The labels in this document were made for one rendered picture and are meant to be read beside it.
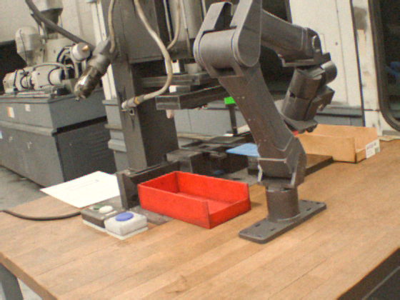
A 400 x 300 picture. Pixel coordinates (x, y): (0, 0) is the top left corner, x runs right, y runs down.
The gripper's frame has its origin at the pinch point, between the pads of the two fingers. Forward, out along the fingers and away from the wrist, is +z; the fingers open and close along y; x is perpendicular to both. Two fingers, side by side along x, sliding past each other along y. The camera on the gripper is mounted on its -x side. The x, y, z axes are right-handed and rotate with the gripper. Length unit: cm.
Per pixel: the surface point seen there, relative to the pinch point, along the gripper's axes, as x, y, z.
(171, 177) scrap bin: 14.3, 17.1, 17.5
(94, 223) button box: 37.5, 14.5, 20.3
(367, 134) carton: -35.7, -4.2, 3.8
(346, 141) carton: -24.2, -3.8, 2.9
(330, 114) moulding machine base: -61, 21, 20
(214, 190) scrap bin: 12.7, 4.5, 11.9
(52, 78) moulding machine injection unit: -115, 332, 190
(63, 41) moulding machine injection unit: -153, 386, 180
